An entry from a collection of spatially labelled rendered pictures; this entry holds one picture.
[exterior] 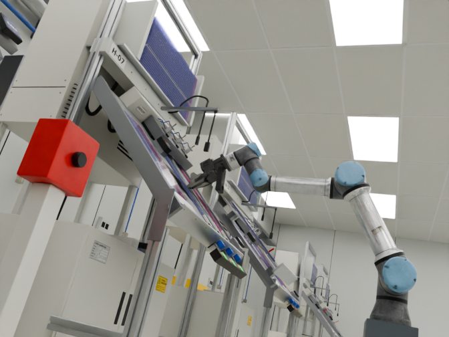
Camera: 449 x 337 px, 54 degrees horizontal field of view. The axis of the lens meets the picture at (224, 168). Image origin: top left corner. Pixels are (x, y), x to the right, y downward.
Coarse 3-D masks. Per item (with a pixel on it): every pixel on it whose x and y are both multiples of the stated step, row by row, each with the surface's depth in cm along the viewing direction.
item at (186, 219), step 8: (184, 208) 142; (176, 216) 143; (184, 216) 145; (192, 216) 148; (176, 224) 146; (184, 224) 149; (192, 224) 152; (200, 224) 155; (192, 232) 156; (200, 232) 160; (208, 232) 163; (216, 232) 167; (200, 240) 164; (208, 240) 168; (216, 240) 172; (224, 240) 175; (208, 248) 173; (224, 248) 181; (232, 248) 185; (232, 256) 191; (240, 256) 196
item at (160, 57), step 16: (160, 32) 207; (144, 48) 198; (160, 48) 208; (176, 48) 222; (144, 64) 197; (160, 64) 209; (176, 64) 224; (160, 80) 210; (176, 80) 225; (192, 80) 241; (176, 96) 226
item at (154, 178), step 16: (96, 80) 176; (96, 96) 172; (112, 96) 169; (112, 112) 166; (128, 128) 160; (128, 144) 157; (144, 144) 157; (144, 160) 152; (144, 176) 149; (160, 176) 147; (176, 208) 140
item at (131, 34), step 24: (168, 0) 224; (120, 24) 201; (144, 24) 196; (120, 48) 184; (192, 48) 255; (144, 72) 198; (192, 120) 242; (168, 192) 138; (120, 240) 182; (240, 264) 203; (96, 336) 126; (120, 336) 124
